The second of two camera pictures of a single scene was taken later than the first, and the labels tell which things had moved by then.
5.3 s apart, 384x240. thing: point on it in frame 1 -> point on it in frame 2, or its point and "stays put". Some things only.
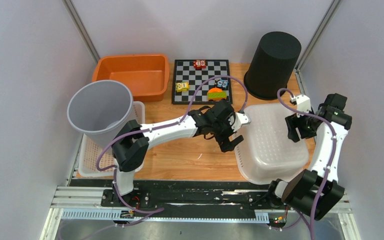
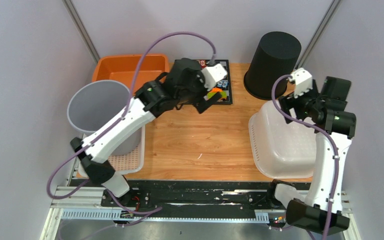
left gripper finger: [230, 146] -> [202, 106]
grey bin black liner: [96, 109] stays put
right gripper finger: [293, 134] -> [285, 104]
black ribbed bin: [271, 67] stays put
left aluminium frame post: [80, 25] stays put
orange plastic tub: [146, 75] stays put
